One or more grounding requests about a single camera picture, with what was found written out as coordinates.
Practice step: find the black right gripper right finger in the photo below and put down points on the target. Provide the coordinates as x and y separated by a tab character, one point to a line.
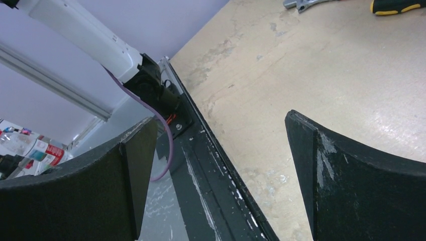
352	191

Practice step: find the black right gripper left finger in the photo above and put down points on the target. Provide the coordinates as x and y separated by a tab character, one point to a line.
98	195

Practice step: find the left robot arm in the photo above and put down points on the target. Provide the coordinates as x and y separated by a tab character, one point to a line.
138	73

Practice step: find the background red-cap bottle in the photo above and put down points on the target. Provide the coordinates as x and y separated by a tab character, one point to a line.
25	147

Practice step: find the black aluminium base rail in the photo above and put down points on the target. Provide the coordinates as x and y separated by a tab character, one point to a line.
195	193

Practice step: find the yellow black handled screwdriver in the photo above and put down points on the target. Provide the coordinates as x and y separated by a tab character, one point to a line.
392	7

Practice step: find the red-handled adjustable wrench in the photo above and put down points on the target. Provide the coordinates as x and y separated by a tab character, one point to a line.
302	5

